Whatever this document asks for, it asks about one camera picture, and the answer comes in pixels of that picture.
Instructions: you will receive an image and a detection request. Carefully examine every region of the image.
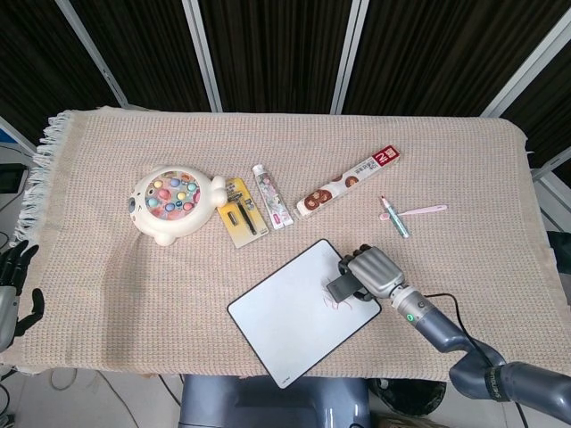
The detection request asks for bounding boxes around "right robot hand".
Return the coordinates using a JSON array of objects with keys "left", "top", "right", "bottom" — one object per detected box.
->
[{"left": 336, "top": 243, "right": 408, "bottom": 309}]

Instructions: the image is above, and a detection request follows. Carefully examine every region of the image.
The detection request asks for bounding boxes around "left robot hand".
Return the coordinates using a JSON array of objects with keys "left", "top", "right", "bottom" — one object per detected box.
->
[{"left": 0, "top": 239, "right": 46, "bottom": 351}]

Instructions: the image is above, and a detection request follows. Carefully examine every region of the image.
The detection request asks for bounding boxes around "dark grey whiteboard eraser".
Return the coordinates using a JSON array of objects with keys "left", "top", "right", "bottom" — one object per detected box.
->
[{"left": 325, "top": 272, "right": 361, "bottom": 304}]

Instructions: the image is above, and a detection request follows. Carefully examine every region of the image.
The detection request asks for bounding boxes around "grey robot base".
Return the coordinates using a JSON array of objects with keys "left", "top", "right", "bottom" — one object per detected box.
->
[{"left": 178, "top": 374, "right": 371, "bottom": 428}]

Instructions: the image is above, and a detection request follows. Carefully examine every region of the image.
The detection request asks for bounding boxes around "white whiteboard with black rim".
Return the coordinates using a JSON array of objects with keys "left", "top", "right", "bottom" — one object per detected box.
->
[{"left": 227, "top": 238, "right": 383, "bottom": 390}]

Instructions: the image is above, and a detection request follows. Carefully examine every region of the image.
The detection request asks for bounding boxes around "green marker pen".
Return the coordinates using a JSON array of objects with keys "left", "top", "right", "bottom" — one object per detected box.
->
[{"left": 380, "top": 195, "right": 410, "bottom": 239}]

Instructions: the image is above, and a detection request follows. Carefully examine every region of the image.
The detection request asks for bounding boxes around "pink plastic spoon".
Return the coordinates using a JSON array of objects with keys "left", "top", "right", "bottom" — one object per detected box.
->
[{"left": 378, "top": 204, "right": 449, "bottom": 221}]

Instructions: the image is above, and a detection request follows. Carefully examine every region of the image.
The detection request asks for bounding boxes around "long baking paper box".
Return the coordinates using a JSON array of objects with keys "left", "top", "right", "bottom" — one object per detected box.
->
[{"left": 296, "top": 144, "right": 402, "bottom": 220}]

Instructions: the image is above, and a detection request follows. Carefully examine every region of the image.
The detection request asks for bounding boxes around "beige woven tablecloth with fringe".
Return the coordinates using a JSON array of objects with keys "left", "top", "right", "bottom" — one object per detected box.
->
[{"left": 0, "top": 105, "right": 559, "bottom": 396}]

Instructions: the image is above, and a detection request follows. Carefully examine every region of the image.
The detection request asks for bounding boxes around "white floral toothpaste tube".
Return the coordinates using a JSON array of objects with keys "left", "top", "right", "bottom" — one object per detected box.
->
[{"left": 252, "top": 164, "right": 295, "bottom": 232}]

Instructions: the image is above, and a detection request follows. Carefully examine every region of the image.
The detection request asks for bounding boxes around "black round bin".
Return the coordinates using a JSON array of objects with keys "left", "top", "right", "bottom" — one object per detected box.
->
[{"left": 372, "top": 378, "right": 448, "bottom": 422}]

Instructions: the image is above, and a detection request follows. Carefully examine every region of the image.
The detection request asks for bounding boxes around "razor in yellow blister pack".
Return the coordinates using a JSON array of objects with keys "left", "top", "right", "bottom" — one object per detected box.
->
[{"left": 217, "top": 177, "right": 269, "bottom": 250}]

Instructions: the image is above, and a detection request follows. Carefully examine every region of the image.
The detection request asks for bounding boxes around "cream seal fishing toy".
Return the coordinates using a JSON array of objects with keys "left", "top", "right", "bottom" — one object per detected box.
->
[{"left": 124, "top": 164, "right": 227, "bottom": 247}]

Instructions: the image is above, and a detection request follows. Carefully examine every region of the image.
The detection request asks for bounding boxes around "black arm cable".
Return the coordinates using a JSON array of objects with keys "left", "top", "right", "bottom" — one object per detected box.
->
[{"left": 421, "top": 292, "right": 527, "bottom": 428}]

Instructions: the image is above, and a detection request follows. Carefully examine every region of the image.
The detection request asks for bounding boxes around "black folding screen with frame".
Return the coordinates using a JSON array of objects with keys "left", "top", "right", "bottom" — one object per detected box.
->
[{"left": 0, "top": 0, "right": 571, "bottom": 179}]

